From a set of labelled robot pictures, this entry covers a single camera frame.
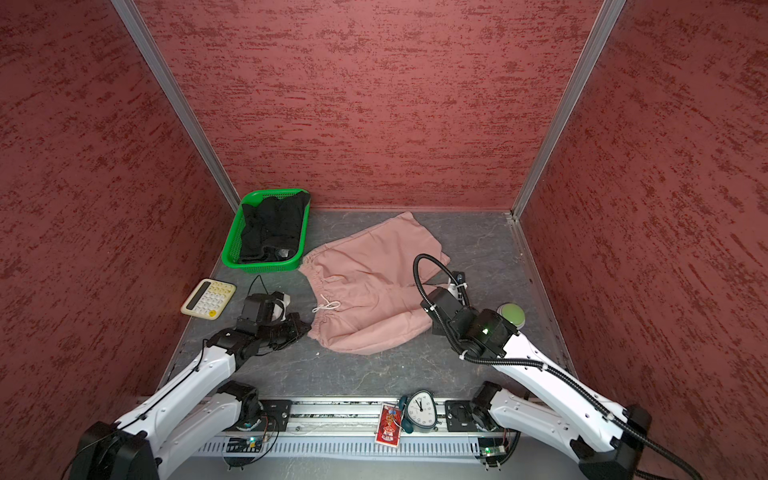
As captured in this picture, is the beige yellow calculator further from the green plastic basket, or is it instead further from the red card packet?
the red card packet

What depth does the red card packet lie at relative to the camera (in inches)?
27.9

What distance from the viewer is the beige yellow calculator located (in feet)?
3.06
